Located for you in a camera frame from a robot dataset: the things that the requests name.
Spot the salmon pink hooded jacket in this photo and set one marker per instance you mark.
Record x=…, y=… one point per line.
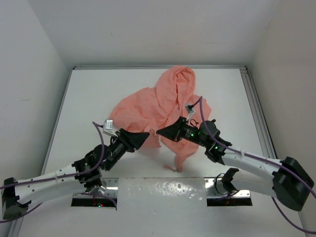
x=151, y=109

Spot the aluminium frame right rail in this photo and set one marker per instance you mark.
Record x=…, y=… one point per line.
x=258, y=115

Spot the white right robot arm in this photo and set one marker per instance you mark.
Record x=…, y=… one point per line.
x=285, y=180

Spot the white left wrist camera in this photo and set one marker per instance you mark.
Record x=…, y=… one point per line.
x=108, y=127

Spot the aluminium frame back rail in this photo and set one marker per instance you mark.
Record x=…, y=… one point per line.
x=120, y=67

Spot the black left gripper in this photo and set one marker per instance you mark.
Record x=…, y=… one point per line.
x=132, y=140

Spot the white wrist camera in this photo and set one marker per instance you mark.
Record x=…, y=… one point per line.
x=108, y=127
x=190, y=108

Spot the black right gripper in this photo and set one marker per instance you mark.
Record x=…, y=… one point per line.
x=175, y=131

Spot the aluminium frame rail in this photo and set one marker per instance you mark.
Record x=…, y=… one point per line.
x=258, y=115
x=120, y=67

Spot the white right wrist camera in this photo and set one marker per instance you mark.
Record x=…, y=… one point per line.
x=190, y=108

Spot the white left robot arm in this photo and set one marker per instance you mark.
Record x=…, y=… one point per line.
x=81, y=176

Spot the metal zipper pull pink tab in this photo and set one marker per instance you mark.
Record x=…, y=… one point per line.
x=169, y=167

